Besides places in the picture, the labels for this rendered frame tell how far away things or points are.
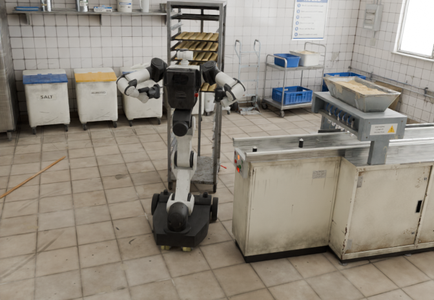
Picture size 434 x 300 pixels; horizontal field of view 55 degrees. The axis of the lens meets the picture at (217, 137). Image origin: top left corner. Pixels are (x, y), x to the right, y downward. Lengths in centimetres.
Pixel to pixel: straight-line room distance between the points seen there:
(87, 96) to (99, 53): 84
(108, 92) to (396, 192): 400
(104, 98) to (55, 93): 62
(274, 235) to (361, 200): 67
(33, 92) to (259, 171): 373
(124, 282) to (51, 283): 49
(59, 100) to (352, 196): 410
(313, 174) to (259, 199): 43
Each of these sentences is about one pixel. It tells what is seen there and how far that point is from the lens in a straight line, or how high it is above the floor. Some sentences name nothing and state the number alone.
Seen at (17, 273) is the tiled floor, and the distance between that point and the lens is 339.
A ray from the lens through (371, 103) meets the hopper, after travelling 298.
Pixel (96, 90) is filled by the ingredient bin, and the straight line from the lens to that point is 588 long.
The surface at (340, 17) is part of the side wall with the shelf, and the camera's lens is 794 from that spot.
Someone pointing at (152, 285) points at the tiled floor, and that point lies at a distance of 307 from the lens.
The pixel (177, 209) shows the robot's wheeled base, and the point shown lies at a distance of 320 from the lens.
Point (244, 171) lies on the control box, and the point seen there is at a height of 75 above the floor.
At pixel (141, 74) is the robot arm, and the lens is 308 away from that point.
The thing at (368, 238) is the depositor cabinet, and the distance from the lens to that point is 336.
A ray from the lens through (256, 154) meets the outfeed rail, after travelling 282.
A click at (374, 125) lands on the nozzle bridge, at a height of 113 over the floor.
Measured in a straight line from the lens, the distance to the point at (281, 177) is 296.
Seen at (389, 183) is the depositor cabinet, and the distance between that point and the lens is 321.
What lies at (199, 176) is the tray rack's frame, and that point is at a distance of 419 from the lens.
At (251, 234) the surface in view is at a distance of 310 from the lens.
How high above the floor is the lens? 195
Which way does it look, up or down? 20 degrees down
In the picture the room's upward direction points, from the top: 2 degrees clockwise
